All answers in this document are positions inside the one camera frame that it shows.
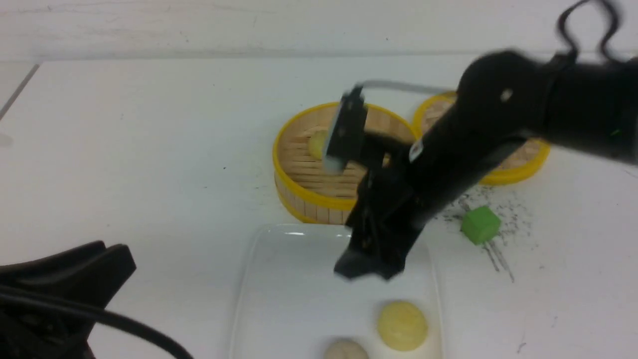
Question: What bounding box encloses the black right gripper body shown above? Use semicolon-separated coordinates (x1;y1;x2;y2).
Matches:
333;158;439;281

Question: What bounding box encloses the yellow steamed bun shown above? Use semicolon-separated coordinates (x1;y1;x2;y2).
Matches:
376;301;429;352
307;130;328;161

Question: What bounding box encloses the white steamed bun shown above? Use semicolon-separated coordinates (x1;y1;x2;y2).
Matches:
323;339;369;359

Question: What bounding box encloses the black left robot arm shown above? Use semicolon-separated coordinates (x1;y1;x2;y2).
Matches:
0;241;137;359

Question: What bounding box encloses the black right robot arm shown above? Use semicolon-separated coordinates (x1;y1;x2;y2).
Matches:
323;51;638;280

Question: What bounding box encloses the white rectangular plate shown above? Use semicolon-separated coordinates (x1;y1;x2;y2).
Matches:
228;223;446;359

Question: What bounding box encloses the yellow-rimmed bamboo steamer basket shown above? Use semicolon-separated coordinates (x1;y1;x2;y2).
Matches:
272;102;424;227

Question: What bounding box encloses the green cube block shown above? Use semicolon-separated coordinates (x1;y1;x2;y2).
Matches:
461;206;502;246

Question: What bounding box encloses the yellow-rimmed bamboo steamer lid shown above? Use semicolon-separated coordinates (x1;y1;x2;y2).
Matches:
412;91;551;185

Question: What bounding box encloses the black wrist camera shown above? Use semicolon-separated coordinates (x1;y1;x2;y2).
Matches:
322;86;394;174

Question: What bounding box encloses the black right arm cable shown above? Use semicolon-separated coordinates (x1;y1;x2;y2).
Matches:
556;0;624;63

